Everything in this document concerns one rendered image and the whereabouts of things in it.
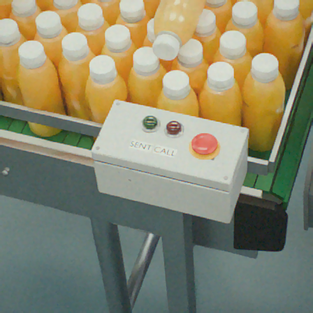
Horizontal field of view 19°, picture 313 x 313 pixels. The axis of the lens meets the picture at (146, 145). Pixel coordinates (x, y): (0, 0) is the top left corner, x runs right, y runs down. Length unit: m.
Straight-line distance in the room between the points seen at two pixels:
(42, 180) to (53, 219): 0.94
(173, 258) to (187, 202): 0.23
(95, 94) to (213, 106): 0.18
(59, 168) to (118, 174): 0.28
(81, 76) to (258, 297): 1.09
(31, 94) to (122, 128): 0.23
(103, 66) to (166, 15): 0.12
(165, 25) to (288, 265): 1.19
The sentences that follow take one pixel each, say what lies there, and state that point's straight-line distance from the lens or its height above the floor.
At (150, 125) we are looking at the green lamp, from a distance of 1.28.
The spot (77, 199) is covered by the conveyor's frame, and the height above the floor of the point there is 0.78.
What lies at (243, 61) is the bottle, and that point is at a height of 1.05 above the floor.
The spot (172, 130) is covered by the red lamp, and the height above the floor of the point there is 1.11.
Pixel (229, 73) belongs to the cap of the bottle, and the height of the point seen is 1.08.
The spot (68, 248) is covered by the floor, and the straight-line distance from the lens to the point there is 2.49.
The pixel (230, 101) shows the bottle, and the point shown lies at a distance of 1.39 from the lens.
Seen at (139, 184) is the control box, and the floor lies 1.05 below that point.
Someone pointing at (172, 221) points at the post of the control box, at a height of 0.92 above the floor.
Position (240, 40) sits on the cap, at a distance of 1.42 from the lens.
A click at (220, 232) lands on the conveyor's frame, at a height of 0.79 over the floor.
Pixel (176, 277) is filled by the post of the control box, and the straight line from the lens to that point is 1.55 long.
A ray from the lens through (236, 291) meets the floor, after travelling 2.39.
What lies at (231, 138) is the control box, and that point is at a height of 1.10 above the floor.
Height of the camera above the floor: 2.10
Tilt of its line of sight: 52 degrees down
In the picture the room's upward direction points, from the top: 6 degrees counter-clockwise
